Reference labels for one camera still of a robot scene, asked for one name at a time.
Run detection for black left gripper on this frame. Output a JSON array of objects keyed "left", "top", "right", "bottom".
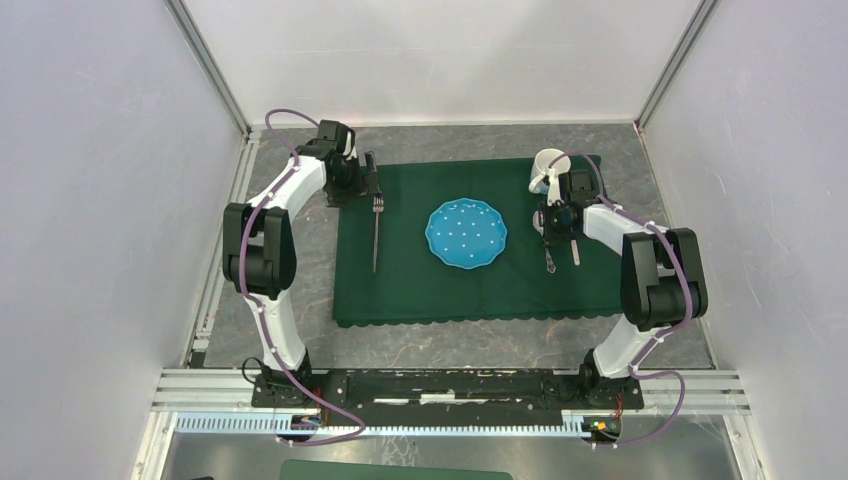
[{"left": 323, "top": 152, "right": 381, "bottom": 210}]

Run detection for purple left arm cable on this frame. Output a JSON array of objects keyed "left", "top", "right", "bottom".
[{"left": 237, "top": 109, "right": 368, "bottom": 447}]

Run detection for green mat at bottom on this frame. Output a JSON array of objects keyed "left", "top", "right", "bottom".
[{"left": 279, "top": 459, "right": 513, "bottom": 480}]

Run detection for white blue mug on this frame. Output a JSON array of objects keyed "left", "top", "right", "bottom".
[{"left": 528, "top": 148, "right": 571, "bottom": 195}]

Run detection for silver spoon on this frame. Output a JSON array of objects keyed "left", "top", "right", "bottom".
[{"left": 544, "top": 247, "right": 557, "bottom": 274}]

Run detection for aluminium frame rails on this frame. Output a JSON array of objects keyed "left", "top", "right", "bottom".
[{"left": 129, "top": 0, "right": 773, "bottom": 480}]

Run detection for silver fork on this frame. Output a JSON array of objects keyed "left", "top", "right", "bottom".
[{"left": 372, "top": 193, "right": 385, "bottom": 273}]

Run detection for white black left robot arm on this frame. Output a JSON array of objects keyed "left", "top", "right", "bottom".
[{"left": 222, "top": 120, "right": 381, "bottom": 408}]

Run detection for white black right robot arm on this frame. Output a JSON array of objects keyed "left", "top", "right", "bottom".
[{"left": 528, "top": 168, "right": 708, "bottom": 408}]

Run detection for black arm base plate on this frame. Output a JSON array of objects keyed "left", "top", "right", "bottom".
[{"left": 244, "top": 367, "right": 645, "bottom": 428}]

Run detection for dark green cloth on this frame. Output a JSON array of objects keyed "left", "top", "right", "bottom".
[{"left": 332, "top": 158, "right": 621, "bottom": 328}]

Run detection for blue polka dot plate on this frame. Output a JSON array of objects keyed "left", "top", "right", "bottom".
[{"left": 424, "top": 198, "right": 508, "bottom": 270}]

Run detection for blue slotted cable duct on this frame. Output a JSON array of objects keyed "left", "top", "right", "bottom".
[{"left": 175, "top": 412, "right": 590, "bottom": 439}]

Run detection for black handled knife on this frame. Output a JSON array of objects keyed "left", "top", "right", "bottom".
[{"left": 570, "top": 239, "right": 581, "bottom": 266}]

